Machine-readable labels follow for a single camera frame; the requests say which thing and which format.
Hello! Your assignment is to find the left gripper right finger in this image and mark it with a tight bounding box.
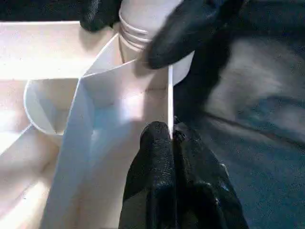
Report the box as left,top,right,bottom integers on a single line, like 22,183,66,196
172,116,250,229

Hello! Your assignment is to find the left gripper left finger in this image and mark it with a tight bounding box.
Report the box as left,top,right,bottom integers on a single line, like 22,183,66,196
118,120,179,229

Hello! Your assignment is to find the white plastic table leg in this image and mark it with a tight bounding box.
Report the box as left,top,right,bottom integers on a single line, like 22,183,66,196
118,0,182,51

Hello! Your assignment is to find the white plastic table top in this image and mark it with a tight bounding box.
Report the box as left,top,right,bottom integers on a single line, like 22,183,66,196
0,21,196,229

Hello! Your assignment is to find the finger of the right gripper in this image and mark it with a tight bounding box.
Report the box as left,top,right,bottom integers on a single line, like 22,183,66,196
145,0,223,70
79,0,125,33

